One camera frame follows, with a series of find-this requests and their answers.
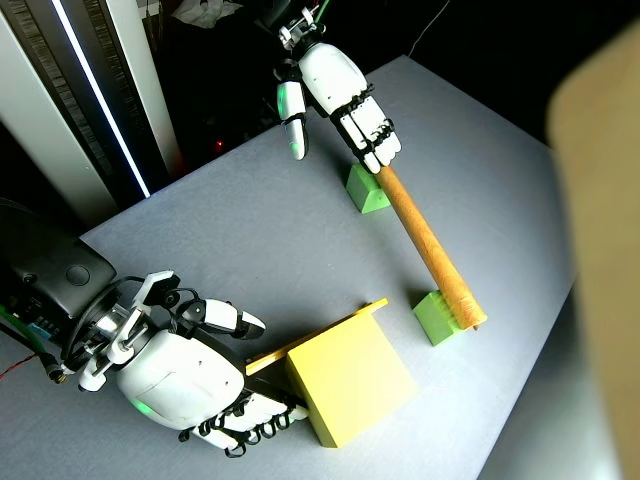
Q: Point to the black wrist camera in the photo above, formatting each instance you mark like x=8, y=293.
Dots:
x=170, y=298

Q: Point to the grey-white upright post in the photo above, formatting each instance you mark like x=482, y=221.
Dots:
x=45, y=125

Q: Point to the blurred beige board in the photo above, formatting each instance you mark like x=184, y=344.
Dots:
x=600, y=200

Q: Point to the green support block with grooves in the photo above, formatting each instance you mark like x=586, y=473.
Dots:
x=435, y=320

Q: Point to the grey table cloth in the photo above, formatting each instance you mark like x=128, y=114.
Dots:
x=280, y=240

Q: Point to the round wooden rod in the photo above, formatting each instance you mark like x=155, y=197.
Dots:
x=425, y=240

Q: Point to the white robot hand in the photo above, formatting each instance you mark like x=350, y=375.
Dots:
x=330, y=80
x=180, y=380

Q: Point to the white plastic bag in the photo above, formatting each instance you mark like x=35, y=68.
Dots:
x=205, y=10

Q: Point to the white upright post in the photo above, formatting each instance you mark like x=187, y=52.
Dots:
x=145, y=85

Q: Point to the yellow cube block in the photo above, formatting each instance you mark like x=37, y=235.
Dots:
x=350, y=380

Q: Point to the white light strip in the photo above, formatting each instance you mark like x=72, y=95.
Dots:
x=100, y=100

